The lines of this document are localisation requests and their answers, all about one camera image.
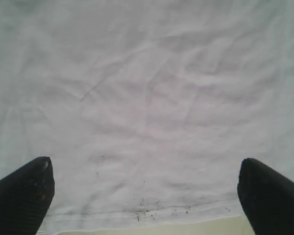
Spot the white t-shirt red lettering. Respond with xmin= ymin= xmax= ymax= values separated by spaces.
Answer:
xmin=0 ymin=0 xmax=294 ymax=234

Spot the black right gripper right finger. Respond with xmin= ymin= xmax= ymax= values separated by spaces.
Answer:
xmin=237 ymin=158 xmax=294 ymax=235

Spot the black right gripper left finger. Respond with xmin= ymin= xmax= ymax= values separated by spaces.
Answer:
xmin=0 ymin=157 xmax=55 ymax=235

